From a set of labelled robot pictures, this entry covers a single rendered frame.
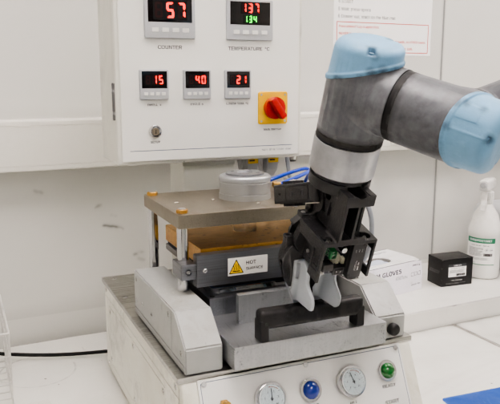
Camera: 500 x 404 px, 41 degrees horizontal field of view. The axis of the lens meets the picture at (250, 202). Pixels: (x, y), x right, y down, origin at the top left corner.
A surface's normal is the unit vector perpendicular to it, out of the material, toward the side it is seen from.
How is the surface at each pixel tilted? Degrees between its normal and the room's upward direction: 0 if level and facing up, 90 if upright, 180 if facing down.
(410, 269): 88
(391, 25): 90
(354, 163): 109
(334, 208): 90
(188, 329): 41
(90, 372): 0
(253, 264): 90
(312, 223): 20
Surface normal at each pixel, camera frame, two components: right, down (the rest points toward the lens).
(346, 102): -0.59, 0.32
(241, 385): 0.37, -0.26
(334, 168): -0.36, 0.41
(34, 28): 0.44, 0.17
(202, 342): 0.26, -0.64
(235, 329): 0.00, -0.98
